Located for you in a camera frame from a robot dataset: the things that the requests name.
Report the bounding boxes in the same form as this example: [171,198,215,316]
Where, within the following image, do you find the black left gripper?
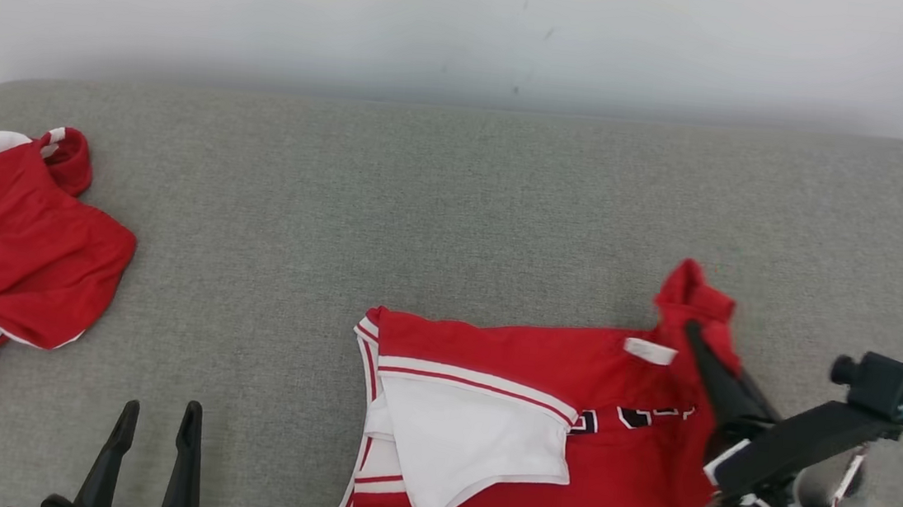
[5,384,211,507]

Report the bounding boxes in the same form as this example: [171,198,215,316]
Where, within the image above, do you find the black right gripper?
[667,318,903,507]

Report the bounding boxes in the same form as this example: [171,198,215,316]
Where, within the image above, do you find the red basketball jersey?
[336,227,755,507]

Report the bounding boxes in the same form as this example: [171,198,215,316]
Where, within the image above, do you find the red shorts white trim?
[0,120,148,424]

